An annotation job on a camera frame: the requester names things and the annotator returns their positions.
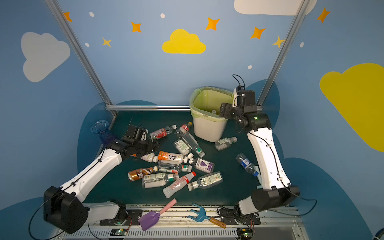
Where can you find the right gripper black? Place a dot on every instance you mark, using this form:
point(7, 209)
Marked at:
point(226, 109)

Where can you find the clear bottle green cap band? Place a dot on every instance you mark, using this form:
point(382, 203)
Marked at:
point(193, 144)

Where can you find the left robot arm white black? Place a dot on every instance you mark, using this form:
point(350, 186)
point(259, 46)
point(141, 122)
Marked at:
point(64, 207)

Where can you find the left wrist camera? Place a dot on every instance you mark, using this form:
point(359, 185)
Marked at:
point(135, 134)

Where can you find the purple toy shovel pink handle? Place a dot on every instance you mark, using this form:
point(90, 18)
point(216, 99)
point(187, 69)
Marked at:
point(151, 218)

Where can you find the right circuit board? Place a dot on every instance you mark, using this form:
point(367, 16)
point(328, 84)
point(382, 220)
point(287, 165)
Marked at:
point(244, 233)

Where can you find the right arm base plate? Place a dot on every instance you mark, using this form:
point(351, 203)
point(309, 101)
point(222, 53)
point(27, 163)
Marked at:
point(233, 216)

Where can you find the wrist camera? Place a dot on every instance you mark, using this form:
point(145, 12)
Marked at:
point(243, 97)
point(135, 134)

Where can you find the purple plastic vase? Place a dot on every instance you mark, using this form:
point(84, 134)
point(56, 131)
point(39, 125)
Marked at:
point(102, 129)

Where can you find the orange label white bottle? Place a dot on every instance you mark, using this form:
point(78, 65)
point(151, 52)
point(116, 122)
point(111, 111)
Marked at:
point(179, 158)

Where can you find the green bin liner bag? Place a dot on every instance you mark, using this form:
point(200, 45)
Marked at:
point(206, 102)

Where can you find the small white label bottle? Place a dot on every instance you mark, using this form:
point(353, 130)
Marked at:
point(182, 147)

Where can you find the clear bottle red green label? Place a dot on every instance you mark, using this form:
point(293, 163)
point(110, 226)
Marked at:
point(173, 167)

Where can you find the blue label water bottle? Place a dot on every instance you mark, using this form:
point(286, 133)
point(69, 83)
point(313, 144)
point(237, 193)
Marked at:
point(247, 165)

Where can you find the clear bottle by bin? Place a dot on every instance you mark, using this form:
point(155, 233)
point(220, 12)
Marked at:
point(225, 143)

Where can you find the white bottle red cap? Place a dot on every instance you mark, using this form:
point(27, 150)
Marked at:
point(178, 184)

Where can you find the white trash bin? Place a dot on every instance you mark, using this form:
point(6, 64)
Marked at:
point(209, 128)

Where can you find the blue garden fork wooden handle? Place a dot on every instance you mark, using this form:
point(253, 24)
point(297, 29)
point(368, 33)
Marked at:
point(201, 216)

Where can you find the aluminium frame rear rail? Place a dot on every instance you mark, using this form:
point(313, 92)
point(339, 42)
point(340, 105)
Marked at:
point(147, 108)

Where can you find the orange white bottle left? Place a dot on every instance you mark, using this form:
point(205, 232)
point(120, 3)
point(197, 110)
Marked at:
point(151, 158)

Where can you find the grape juice bottle purple label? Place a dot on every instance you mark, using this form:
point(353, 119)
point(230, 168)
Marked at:
point(202, 165)

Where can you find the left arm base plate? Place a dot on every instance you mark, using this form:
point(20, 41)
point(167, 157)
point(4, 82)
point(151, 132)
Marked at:
point(131, 219)

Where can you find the brown tea bottle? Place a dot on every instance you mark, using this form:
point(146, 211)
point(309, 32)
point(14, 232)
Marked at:
point(140, 173)

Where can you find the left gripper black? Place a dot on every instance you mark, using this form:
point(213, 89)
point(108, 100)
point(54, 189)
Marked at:
point(149, 144)

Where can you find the clear bottle white green label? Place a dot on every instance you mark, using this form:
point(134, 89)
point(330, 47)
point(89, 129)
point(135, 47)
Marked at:
point(158, 180)

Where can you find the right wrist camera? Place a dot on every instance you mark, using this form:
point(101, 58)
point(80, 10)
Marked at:
point(243, 97)

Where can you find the cola bottle red label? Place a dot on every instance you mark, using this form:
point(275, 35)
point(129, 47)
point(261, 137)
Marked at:
point(183, 129)

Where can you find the circuit board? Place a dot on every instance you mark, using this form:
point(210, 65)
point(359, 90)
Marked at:
point(244, 233)
point(119, 232)

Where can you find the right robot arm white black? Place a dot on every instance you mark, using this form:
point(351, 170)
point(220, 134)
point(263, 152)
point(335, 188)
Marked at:
point(276, 188)

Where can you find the left circuit board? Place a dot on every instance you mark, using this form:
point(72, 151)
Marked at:
point(119, 232)

